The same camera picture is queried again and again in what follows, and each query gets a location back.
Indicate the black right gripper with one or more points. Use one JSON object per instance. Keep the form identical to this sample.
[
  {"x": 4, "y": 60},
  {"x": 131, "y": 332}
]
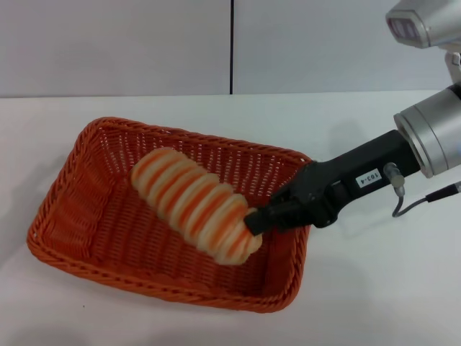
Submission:
[{"x": 363, "y": 176}]

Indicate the striped orange white bread loaf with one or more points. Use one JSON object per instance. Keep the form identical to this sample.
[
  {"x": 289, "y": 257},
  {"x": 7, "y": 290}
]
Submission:
[{"x": 194, "y": 205}]

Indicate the orange woven plastic basket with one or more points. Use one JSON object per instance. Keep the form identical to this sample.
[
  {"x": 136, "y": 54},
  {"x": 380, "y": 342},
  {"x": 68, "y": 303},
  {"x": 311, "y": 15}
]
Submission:
[{"x": 108, "y": 223}]

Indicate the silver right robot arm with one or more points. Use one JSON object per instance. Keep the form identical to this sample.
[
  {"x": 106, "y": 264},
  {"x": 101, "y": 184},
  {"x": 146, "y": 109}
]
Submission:
[{"x": 432, "y": 133}]

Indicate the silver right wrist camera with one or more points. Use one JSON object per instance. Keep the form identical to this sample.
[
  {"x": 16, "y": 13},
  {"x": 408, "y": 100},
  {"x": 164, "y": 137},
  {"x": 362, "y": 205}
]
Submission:
[{"x": 414, "y": 21}]

